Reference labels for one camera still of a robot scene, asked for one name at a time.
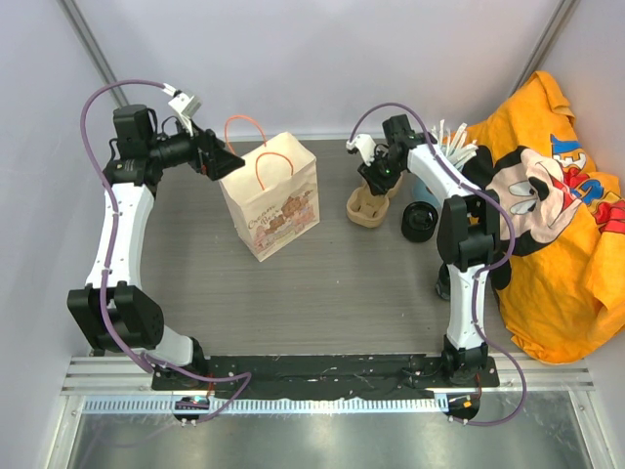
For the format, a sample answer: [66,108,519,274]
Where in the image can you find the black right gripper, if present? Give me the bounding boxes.
[357,149,403,196]

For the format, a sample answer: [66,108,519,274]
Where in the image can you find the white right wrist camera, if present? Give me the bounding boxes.
[346,134,376,166]

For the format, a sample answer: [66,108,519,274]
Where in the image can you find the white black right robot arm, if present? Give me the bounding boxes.
[346,114,500,386]

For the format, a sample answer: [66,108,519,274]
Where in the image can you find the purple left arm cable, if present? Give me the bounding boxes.
[80,80,253,424]

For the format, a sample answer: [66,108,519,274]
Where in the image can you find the cream paper bag orange handles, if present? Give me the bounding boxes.
[220,132,320,262]

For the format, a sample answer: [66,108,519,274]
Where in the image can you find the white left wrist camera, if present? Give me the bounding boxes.
[163,83,201,135]

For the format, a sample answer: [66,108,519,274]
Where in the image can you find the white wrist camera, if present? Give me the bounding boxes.
[163,83,201,135]
[346,134,376,166]

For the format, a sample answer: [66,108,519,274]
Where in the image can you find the black ribbed cup lid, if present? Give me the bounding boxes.
[400,201,438,243]

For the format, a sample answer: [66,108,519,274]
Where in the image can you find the brown pulp cup carrier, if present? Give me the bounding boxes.
[346,176,403,229]

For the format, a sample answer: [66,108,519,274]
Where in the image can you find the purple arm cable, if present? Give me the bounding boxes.
[80,80,253,424]
[350,102,528,426]

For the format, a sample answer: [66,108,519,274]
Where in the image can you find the light blue straw cup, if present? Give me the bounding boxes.
[412,178,437,204]

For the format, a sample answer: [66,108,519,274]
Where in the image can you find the aluminium frame rail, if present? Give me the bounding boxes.
[61,356,595,415]

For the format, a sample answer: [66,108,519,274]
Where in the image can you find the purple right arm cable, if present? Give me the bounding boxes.
[350,102,528,426]

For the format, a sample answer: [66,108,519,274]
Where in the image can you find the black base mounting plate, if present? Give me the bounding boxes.
[150,354,502,395]

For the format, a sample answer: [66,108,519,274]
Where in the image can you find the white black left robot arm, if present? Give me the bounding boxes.
[67,105,245,390]

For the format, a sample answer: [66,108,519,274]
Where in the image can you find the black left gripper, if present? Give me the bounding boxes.
[147,113,244,181]

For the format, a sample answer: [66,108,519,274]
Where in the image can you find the black coffee cup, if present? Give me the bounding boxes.
[435,264,450,301]

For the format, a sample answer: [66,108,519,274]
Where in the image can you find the orange cartoon print cloth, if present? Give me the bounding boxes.
[462,71,624,364]

